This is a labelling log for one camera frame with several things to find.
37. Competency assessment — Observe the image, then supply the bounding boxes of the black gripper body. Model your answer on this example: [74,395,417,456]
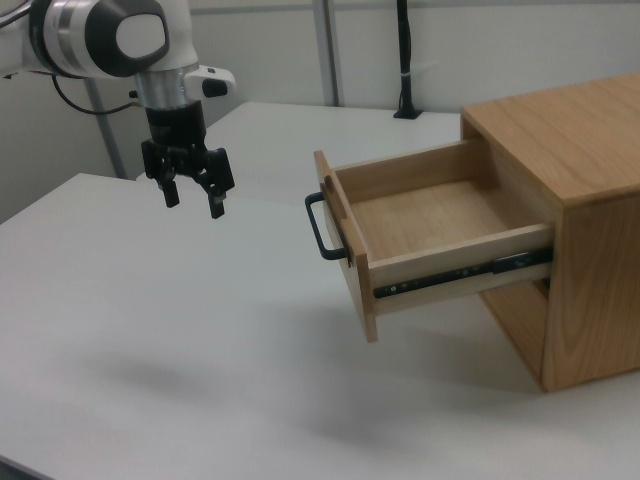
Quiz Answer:
[144,100,209,157]

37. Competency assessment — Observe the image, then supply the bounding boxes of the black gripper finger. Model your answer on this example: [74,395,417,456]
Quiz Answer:
[140,138,182,210]
[188,146,236,221]

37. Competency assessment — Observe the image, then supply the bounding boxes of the wooden drawer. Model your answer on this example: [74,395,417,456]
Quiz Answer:
[312,138,557,344]

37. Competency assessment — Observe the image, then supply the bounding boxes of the black pole with base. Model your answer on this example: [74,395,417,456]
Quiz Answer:
[392,0,424,121]

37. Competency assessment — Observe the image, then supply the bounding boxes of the wooden oak cabinet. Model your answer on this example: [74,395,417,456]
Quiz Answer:
[460,72,640,394]

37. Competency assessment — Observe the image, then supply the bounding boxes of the black metal drawer handle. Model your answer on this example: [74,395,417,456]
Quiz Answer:
[304,191,350,262]

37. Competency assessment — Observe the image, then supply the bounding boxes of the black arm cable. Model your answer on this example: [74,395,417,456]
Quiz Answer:
[51,75,147,116]

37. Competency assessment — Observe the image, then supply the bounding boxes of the wide grey partition post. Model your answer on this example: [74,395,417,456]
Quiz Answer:
[313,0,347,108]

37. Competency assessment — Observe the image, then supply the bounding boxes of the black drawer slide rail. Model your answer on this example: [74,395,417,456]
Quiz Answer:
[372,246,554,301]

